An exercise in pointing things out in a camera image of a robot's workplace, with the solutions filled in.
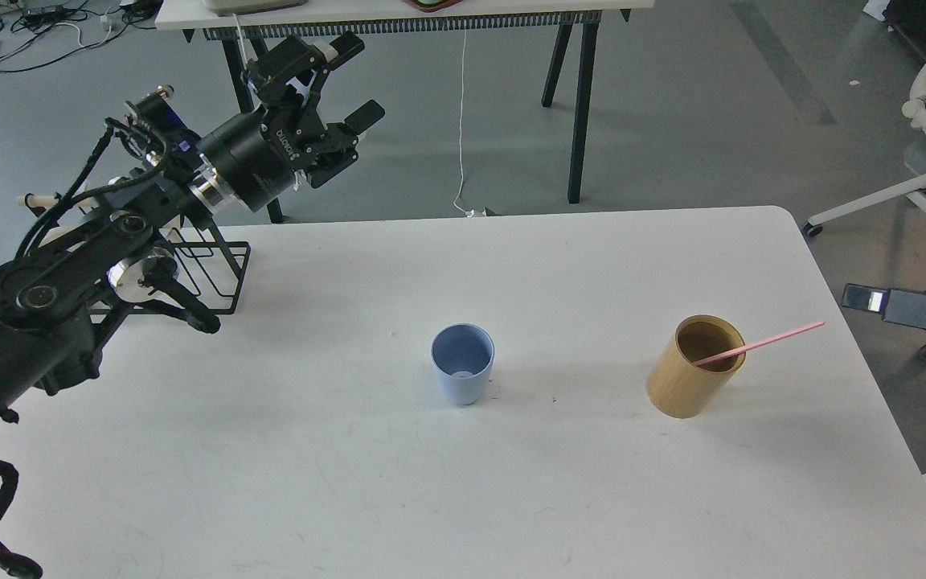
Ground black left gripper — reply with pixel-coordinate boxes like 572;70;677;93
198;32;386;211

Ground blue plastic cup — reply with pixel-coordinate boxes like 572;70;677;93
430;323;496;406

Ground pink chopstick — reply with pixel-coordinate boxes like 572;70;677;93
692;320;826;368

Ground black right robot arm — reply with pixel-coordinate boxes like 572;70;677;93
839;285;926;330

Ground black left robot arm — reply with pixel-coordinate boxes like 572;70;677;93
0;31;385;578

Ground white background table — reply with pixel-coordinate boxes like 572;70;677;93
154;1;654;216

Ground wooden cylinder holder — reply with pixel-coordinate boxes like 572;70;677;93
645;314;746;419

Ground white hanging cable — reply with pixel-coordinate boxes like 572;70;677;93
453;31;486;218

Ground black wire dish rack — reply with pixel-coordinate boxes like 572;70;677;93
106;216;251;315

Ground floor cables and adapters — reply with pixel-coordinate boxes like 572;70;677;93
0;0;163;85

